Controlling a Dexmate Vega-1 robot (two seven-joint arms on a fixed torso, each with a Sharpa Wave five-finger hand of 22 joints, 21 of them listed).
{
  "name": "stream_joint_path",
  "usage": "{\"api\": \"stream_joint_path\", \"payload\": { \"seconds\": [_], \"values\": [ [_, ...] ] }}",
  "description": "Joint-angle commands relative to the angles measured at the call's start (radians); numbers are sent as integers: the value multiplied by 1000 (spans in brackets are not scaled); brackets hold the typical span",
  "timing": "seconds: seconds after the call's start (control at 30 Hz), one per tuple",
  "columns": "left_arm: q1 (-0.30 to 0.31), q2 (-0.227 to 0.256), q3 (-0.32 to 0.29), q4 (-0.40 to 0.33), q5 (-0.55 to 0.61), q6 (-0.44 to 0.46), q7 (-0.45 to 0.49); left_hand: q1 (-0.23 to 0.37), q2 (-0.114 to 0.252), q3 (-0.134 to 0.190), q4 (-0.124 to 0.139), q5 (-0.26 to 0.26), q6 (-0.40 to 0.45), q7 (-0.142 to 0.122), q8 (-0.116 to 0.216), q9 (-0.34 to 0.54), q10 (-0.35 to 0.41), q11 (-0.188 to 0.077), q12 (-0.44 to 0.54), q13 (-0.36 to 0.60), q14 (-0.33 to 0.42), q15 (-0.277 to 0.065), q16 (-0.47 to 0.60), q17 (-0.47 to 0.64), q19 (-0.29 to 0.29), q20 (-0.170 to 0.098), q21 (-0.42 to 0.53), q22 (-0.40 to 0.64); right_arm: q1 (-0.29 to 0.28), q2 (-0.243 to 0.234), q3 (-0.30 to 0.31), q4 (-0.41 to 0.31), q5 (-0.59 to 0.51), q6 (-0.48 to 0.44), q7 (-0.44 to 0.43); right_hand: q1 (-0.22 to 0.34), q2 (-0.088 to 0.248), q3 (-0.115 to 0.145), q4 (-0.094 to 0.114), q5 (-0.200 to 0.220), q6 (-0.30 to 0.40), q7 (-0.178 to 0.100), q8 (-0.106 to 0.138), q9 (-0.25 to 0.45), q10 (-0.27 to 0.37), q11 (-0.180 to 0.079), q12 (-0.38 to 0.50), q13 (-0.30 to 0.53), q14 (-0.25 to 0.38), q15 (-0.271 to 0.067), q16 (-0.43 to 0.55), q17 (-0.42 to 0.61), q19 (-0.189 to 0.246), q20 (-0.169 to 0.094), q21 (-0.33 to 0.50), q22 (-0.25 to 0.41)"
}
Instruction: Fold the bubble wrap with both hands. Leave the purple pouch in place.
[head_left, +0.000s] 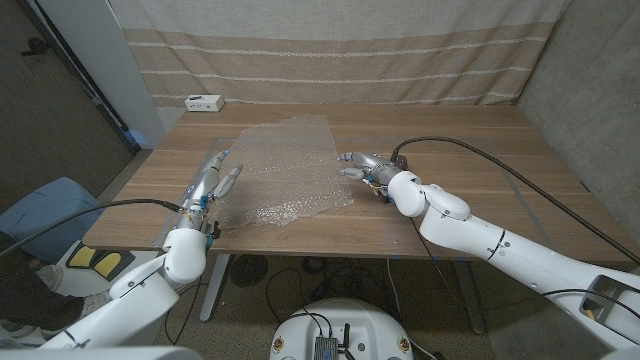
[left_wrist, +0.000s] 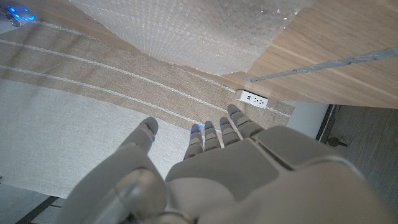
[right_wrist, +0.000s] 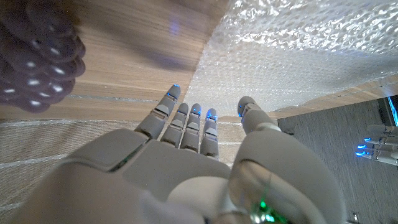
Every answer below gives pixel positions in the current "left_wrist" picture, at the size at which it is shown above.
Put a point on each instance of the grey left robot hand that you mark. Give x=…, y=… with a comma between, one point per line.
x=236, y=174

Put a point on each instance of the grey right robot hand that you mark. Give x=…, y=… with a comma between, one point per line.
x=17, y=15

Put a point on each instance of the clear bubble wrap sheet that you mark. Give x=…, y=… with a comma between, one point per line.
x=192, y=31

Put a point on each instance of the white power strip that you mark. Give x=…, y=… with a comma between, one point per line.
x=252, y=99

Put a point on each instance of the beige striped curtain backdrop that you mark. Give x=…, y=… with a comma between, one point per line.
x=77, y=130

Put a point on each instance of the dark wooden door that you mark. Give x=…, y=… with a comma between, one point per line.
x=367, y=140

